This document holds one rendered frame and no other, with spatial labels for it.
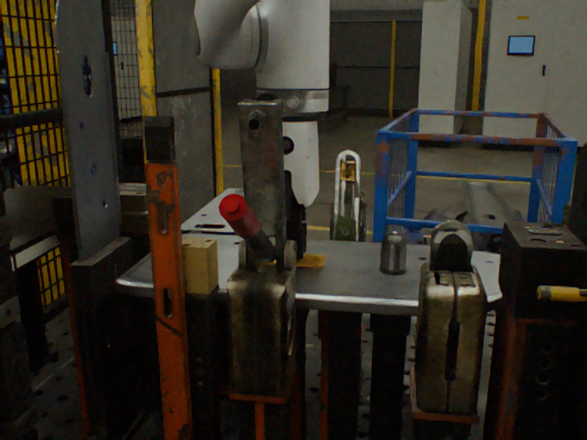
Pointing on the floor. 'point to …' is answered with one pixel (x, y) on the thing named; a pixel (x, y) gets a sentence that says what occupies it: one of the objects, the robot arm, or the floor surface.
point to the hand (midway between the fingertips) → (292, 239)
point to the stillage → (485, 241)
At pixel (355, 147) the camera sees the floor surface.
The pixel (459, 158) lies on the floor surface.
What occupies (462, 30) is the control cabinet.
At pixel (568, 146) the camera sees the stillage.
